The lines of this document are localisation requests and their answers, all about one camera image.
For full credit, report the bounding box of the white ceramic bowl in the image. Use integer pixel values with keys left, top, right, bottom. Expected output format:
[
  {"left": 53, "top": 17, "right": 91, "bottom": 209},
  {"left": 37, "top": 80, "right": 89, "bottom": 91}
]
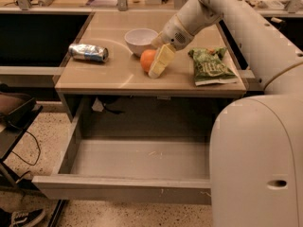
[{"left": 124, "top": 28, "right": 158, "bottom": 57}]

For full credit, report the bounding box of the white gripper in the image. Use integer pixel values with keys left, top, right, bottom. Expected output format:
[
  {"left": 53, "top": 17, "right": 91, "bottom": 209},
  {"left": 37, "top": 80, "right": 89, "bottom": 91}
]
[{"left": 148, "top": 14, "right": 196, "bottom": 79}]

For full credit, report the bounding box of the green chip bag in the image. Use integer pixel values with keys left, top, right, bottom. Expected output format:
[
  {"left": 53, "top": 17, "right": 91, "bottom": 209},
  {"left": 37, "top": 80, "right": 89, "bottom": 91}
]
[{"left": 188, "top": 47, "right": 238, "bottom": 86}]

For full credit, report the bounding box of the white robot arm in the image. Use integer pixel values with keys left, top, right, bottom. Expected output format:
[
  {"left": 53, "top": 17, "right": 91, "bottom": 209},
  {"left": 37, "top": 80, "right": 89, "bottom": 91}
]
[{"left": 153, "top": 0, "right": 303, "bottom": 227}]

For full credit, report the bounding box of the black cart with cable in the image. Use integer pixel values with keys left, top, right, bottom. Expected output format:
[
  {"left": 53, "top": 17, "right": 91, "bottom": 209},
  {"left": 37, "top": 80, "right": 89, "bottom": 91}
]
[{"left": 0, "top": 83, "right": 43, "bottom": 193}]

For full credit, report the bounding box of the orange fruit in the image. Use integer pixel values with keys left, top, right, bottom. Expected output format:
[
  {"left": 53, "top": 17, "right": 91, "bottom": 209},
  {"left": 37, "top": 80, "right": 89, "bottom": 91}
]
[{"left": 140, "top": 49, "right": 156, "bottom": 72}]

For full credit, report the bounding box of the black sneaker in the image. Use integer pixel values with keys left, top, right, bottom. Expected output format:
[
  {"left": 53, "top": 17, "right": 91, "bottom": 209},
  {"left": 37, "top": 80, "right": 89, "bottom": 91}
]
[{"left": 9, "top": 209, "right": 45, "bottom": 227}]

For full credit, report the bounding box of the grey drawer cabinet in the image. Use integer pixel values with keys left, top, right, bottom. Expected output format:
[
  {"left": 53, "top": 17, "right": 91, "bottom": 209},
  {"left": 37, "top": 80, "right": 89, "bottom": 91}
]
[{"left": 56, "top": 9, "right": 246, "bottom": 118}]

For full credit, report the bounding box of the crushed silver soda can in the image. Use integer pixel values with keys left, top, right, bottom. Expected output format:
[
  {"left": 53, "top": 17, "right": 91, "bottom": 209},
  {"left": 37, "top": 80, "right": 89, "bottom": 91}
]
[{"left": 68, "top": 44, "right": 109, "bottom": 62}]

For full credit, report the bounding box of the open grey top drawer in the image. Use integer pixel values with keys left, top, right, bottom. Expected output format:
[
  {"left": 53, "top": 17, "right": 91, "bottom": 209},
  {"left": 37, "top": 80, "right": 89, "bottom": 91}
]
[{"left": 33, "top": 96, "right": 214, "bottom": 204}]

